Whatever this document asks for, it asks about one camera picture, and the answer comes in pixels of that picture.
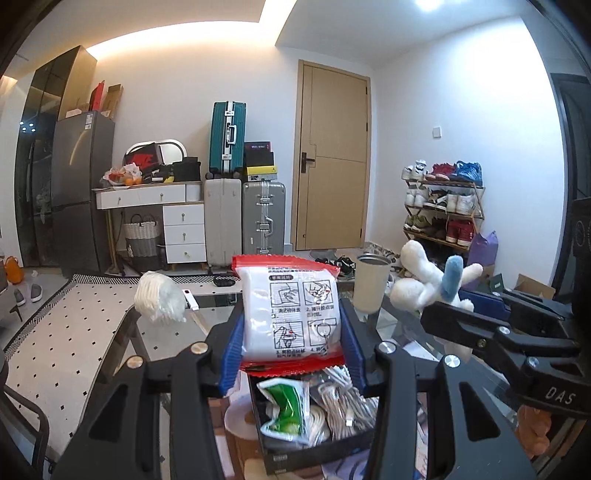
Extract bagged white cables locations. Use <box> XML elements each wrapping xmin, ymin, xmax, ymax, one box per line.
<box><xmin>309</xmin><ymin>367</ymin><xmax>382</xmax><ymax>441</ymax></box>

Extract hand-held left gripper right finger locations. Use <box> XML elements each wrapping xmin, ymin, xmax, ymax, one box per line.
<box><xmin>339</xmin><ymin>298</ymin><xmax>532</xmax><ymax>480</ymax></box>

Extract red white packet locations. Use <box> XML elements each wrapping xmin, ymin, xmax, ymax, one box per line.
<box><xmin>231</xmin><ymin>254</ymin><xmax>347</xmax><ymax>374</ymax></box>

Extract open cardboard box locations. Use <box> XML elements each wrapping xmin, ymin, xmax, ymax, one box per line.
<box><xmin>515</xmin><ymin>274</ymin><xmax>557</xmax><ymax>301</ymax></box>

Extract teal suitcase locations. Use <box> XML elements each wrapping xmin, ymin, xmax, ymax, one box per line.
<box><xmin>209</xmin><ymin>102</ymin><xmax>247</xmax><ymax>178</ymax></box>

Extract red flat box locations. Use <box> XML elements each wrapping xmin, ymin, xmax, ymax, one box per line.
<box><xmin>89</xmin><ymin>80</ymin><xmax>108</xmax><ymax>112</ymax></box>

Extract woven laundry basket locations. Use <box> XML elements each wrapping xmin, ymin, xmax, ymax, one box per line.
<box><xmin>124</xmin><ymin>213</ymin><xmax>162</xmax><ymax>273</ymax></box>

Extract dark chair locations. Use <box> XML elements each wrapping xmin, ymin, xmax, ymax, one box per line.
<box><xmin>0</xmin><ymin>353</ymin><xmax>51</xmax><ymax>480</ymax></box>

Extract white cable bundle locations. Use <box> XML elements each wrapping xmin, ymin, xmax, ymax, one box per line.
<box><xmin>305</xmin><ymin>404</ymin><xmax>333</xmax><ymax>444</ymax></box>

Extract plate of fruit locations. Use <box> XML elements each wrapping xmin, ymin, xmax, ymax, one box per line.
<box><xmin>102</xmin><ymin>165</ymin><xmax>144</xmax><ymax>190</ymax></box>

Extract shoe rack with shoes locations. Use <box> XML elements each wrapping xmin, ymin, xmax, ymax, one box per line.
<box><xmin>401</xmin><ymin>159</ymin><xmax>483</xmax><ymax>245</ymax></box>

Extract wooden shoe rack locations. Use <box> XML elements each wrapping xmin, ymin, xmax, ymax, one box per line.
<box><xmin>403</xmin><ymin>178</ymin><xmax>485</xmax><ymax>250</ymax></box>

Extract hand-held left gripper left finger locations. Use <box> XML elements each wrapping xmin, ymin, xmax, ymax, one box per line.
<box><xmin>51</xmin><ymin>305</ymin><xmax>245</xmax><ymax>480</ymax></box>

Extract dark sneaker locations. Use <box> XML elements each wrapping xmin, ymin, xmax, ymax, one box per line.
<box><xmin>316</xmin><ymin>256</ymin><xmax>358</xmax><ymax>280</ymax></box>

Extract clear bag of white cotton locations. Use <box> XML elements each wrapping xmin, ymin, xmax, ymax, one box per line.
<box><xmin>134</xmin><ymin>271</ymin><xmax>188</xmax><ymax>326</ymax></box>

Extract grey fridge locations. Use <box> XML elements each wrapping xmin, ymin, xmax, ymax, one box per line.
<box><xmin>50</xmin><ymin>111</ymin><xmax>116</xmax><ymax>278</ymax></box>

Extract black yellow box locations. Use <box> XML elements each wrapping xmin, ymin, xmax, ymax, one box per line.
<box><xmin>245</xmin><ymin>152</ymin><xmax>278</xmax><ymax>183</ymax></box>

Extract white blue plush toy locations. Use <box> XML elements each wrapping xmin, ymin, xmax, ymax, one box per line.
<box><xmin>390</xmin><ymin>240</ymin><xmax>483</xmax><ymax>324</ymax></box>

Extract green white pouch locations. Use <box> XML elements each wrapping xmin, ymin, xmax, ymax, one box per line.
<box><xmin>256</xmin><ymin>378</ymin><xmax>311</xmax><ymax>446</ymax></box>

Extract brown plush toy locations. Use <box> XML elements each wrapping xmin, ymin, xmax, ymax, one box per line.
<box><xmin>515</xmin><ymin>406</ymin><xmax>555</xmax><ymax>460</ymax></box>

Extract silver grey suitcase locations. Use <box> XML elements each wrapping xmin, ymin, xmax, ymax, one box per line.
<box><xmin>241</xmin><ymin>181</ymin><xmax>287</xmax><ymax>257</ymax></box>

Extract white suitcase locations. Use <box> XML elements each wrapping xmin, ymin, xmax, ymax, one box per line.
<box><xmin>204</xmin><ymin>178</ymin><xmax>243</xmax><ymax>268</ymax></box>

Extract beige tumbler cup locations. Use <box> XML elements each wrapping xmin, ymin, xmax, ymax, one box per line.
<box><xmin>353</xmin><ymin>253</ymin><xmax>392</xmax><ymax>315</ymax></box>

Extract white drawer cabinet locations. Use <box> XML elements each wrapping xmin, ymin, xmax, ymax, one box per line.
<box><xmin>95</xmin><ymin>181</ymin><xmax>208</xmax><ymax>273</ymax></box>

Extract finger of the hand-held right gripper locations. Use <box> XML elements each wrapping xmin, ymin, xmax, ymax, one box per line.
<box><xmin>421</xmin><ymin>302</ymin><xmax>578</xmax><ymax>374</ymax></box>
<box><xmin>459</xmin><ymin>288</ymin><xmax>573</xmax><ymax>340</ymax></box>

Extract purple bag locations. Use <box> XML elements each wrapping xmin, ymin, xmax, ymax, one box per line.
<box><xmin>468</xmin><ymin>231</ymin><xmax>499</xmax><ymax>278</ymax></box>

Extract white patterned rug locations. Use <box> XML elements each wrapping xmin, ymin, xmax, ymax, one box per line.
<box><xmin>2</xmin><ymin>273</ymin><xmax>243</xmax><ymax>464</ymax></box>

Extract wooden door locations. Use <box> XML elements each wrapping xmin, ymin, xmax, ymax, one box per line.
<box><xmin>293</xmin><ymin>60</ymin><xmax>372</xmax><ymax>252</ymax></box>

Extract brown cardboard box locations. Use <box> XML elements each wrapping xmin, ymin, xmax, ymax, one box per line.
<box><xmin>102</xmin><ymin>84</ymin><xmax>124</xmax><ymax>118</ymax></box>

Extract orange bag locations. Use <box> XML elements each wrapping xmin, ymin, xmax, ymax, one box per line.
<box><xmin>2</xmin><ymin>256</ymin><xmax>24</xmax><ymax>284</ymax></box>

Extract broom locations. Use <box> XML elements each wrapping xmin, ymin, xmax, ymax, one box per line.
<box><xmin>106</xmin><ymin>210</ymin><xmax>123</xmax><ymax>278</ymax></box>

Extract white oval mirror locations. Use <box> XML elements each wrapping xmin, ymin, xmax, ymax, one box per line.
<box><xmin>124</xmin><ymin>137</ymin><xmax>188</xmax><ymax>167</ymax></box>

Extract black bag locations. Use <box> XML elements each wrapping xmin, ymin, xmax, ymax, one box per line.
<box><xmin>172</xmin><ymin>157</ymin><xmax>202</xmax><ymax>182</ymax></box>

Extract black storage box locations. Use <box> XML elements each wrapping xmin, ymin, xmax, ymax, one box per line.
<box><xmin>247</xmin><ymin>364</ymin><xmax>384</xmax><ymax>476</ymax></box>

